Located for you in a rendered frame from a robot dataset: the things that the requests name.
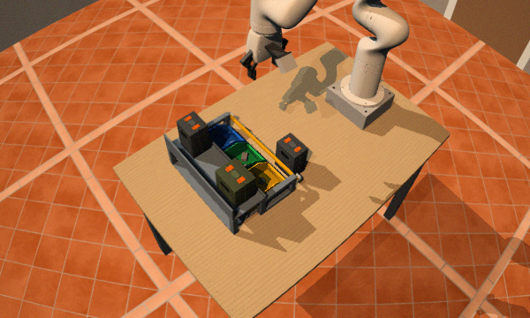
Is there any yellow thin bar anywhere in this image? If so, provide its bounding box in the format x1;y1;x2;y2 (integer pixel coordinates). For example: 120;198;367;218
230;114;299;180

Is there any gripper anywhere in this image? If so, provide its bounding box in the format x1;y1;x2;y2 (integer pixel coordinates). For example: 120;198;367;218
239;28;288;80

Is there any green bin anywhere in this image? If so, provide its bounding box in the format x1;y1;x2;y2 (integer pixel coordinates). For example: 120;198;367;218
224;142;265;170

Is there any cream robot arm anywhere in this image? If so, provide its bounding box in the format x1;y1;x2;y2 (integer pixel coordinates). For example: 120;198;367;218
250;0;410;107

